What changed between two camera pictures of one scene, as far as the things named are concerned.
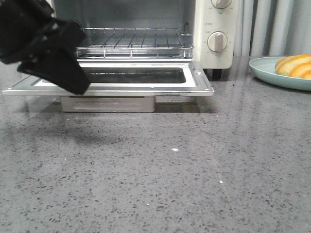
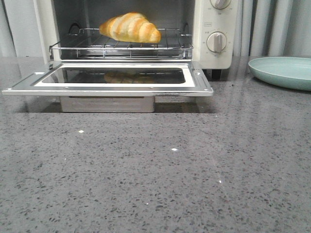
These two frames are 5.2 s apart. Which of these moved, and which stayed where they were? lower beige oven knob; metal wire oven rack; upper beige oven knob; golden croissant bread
Moved: golden croissant bread
Stayed: lower beige oven knob; metal wire oven rack; upper beige oven knob
